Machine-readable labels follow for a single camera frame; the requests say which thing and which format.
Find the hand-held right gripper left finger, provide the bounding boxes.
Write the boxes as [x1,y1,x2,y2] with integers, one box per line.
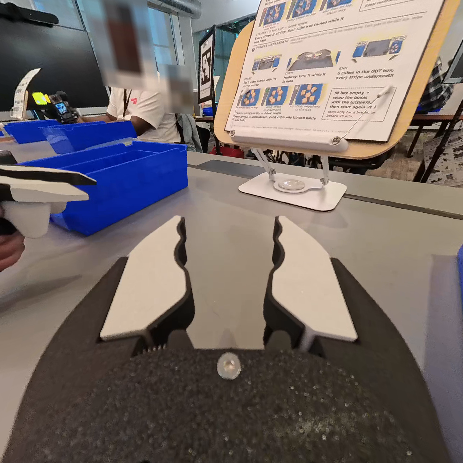
[99,216,196,351]

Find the silver air duct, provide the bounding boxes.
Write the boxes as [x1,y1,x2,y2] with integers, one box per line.
[146,0,202,20]

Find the wooden top table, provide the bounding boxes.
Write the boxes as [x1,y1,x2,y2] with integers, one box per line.
[407,113,463,181]

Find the black display screen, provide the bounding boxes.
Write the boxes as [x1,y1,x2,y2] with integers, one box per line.
[0,4,110,113]

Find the black white marker sign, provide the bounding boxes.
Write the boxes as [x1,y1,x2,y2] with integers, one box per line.
[197,25,217,105]

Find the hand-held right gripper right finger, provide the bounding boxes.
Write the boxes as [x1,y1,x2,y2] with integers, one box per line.
[263,216,359,353]

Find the person's left hand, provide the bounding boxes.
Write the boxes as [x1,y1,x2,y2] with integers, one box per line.
[0,233,26,272]

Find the grey jacket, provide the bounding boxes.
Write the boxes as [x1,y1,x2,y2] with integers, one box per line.
[175,113,203,152]

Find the white stand with wooden board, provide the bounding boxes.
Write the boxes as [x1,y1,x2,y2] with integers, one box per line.
[213,0,463,211]

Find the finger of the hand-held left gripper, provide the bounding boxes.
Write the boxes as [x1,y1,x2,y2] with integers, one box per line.
[0,182,89,204]
[0,164,97,187]

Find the printed instruction sheet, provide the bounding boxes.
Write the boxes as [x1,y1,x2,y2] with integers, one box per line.
[224,0,446,142]

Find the leaning printed board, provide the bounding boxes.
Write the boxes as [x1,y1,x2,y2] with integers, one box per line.
[423,130,463,189]

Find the white paper sheet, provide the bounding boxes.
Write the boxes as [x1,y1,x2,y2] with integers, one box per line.
[10,68,42,120]

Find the plaid jacket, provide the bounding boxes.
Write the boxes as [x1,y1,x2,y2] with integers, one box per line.
[421,58,454,113]

